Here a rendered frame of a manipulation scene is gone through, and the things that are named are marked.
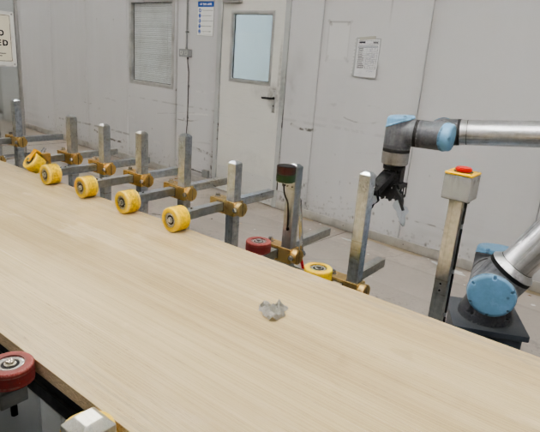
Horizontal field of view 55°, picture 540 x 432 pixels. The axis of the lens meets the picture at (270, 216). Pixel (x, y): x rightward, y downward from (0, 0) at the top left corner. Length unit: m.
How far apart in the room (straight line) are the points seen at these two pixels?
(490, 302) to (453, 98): 2.54
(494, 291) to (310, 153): 3.29
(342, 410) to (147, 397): 0.33
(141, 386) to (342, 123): 3.87
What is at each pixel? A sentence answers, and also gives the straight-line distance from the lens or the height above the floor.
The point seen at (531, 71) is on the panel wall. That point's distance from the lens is 3.97.
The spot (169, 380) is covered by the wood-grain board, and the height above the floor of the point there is 0.90.
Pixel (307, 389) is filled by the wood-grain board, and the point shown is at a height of 0.90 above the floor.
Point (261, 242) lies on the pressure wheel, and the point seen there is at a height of 0.90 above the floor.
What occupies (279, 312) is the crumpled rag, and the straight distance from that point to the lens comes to 1.19.
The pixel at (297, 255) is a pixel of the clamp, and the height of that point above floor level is 0.86.
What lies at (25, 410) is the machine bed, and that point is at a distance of 1.23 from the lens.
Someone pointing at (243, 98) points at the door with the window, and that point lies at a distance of 5.39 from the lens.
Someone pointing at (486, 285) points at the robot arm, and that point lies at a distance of 1.78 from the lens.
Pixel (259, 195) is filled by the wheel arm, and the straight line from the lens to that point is 1.96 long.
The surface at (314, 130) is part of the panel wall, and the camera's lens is 4.80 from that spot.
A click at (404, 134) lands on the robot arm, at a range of 1.75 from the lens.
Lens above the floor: 1.46
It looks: 17 degrees down
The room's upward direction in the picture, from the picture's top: 4 degrees clockwise
